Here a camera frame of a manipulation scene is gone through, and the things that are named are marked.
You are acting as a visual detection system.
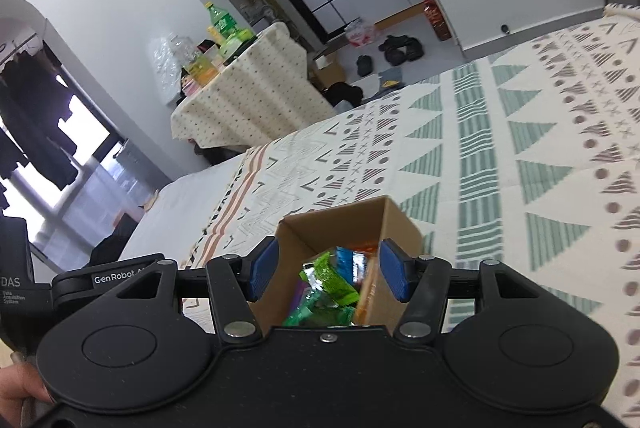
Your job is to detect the open cardboard box on floor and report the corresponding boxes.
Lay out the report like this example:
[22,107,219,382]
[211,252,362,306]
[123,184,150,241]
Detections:
[309,58,346,88]

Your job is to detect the green snack packet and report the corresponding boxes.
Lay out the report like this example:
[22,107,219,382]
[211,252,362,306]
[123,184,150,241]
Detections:
[298,250,361,309]

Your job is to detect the black bag pile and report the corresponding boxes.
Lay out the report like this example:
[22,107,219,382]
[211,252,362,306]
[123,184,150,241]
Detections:
[325,82,365,109]

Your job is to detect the bottle with yellow liquid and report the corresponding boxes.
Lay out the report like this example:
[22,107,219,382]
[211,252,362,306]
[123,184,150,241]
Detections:
[172,35,221,88]

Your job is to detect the dark hanging clothes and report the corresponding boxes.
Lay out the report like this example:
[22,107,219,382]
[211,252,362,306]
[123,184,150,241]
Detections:
[0,40,81,209]

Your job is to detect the green soda bottle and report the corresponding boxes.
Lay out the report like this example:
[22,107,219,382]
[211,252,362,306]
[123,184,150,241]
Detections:
[205,1,240,41]

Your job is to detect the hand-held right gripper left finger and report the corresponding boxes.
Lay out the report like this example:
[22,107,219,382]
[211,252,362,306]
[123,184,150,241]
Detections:
[100,236,280,344]

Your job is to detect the table with dotted tablecloth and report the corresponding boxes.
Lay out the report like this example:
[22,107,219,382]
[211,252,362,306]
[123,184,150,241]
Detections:
[170,22,336,153]

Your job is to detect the green item on table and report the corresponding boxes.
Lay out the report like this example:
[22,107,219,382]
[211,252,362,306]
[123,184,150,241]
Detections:
[219,29,257,61]

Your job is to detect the blue snack packet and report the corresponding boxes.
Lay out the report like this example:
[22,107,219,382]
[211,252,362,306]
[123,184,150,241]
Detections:
[334,247,371,283]

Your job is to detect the brown cardboard box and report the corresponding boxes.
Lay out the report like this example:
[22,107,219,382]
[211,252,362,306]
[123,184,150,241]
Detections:
[275,196,425,329]

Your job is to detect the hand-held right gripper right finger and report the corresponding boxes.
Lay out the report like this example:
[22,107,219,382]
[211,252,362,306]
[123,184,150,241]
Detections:
[378,239,581,342]

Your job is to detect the person's left hand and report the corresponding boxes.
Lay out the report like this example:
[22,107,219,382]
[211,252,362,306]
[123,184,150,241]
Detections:
[0,360,53,416]

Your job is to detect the red drink bottle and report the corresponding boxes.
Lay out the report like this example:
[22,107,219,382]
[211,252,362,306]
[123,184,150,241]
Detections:
[422,0,452,41]

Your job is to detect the clear plastic bag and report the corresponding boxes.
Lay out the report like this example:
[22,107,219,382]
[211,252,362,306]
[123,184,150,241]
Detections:
[148,32,193,106]

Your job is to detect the white bed sheet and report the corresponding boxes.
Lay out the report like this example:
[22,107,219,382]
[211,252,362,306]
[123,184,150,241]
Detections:
[117,155,251,269]

